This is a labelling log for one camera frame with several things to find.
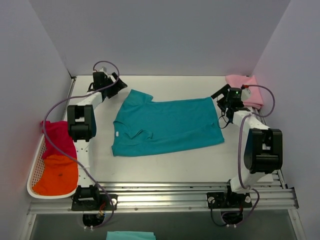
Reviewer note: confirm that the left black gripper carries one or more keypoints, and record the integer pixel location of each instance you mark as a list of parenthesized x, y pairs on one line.
[(114, 84)]

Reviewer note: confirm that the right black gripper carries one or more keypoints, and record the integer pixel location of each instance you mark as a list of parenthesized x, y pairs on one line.
[(221, 95)]

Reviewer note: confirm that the teal t-shirt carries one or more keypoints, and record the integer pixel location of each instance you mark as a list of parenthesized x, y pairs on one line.
[(144, 127)]

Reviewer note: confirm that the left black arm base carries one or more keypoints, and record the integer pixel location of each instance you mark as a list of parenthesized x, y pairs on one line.
[(92, 199)]

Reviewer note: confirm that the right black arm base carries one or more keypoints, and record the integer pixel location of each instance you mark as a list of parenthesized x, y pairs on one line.
[(227, 199)]

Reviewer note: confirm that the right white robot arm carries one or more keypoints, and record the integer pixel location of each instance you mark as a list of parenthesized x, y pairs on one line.
[(260, 147)]

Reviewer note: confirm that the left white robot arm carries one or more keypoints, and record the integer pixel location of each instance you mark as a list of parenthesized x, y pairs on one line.
[(81, 121)]

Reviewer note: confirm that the folded pink t-shirt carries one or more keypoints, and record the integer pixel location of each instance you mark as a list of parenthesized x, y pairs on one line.
[(252, 96)]

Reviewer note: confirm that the crimson red t-shirt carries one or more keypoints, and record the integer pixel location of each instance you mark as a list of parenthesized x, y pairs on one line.
[(58, 134)]

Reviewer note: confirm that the white perforated basket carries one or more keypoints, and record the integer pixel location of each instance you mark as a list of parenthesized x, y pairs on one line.
[(36, 171)]

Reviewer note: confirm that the orange t-shirt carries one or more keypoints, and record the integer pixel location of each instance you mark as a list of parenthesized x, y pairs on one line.
[(60, 176)]

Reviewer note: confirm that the teal folded cloth bottom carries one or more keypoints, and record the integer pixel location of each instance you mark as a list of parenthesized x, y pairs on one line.
[(130, 235)]

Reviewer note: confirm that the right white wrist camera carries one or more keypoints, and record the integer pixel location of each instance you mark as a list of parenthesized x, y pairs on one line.
[(245, 93)]

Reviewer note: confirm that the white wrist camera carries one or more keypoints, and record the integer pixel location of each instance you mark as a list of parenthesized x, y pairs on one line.
[(103, 69), (245, 93)]

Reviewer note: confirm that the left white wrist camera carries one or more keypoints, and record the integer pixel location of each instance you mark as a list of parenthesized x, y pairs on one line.
[(103, 69)]

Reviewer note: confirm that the aluminium mounting rail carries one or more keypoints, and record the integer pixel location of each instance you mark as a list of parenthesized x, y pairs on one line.
[(173, 199)]

